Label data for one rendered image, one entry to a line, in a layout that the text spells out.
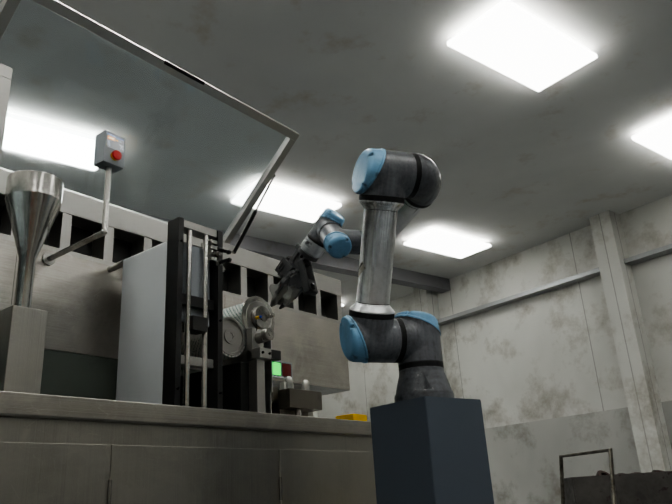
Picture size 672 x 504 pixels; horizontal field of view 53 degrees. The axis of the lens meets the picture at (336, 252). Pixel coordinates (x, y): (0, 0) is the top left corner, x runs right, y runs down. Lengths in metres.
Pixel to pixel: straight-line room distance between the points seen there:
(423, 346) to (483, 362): 9.33
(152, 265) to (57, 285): 0.29
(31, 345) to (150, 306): 0.40
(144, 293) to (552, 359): 8.63
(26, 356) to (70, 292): 0.45
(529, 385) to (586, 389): 0.93
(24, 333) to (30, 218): 0.30
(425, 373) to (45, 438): 0.87
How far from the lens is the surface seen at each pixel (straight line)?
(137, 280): 2.12
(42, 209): 1.89
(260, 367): 2.11
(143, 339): 2.04
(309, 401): 2.26
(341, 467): 1.99
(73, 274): 2.22
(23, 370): 1.78
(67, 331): 2.16
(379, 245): 1.66
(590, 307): 10.01
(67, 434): 1.44
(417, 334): 1.72
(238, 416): 1.67
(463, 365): 11.31
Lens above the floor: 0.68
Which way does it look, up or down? 20 degrees up
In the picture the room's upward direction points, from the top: 4 degrees counter-clockwise
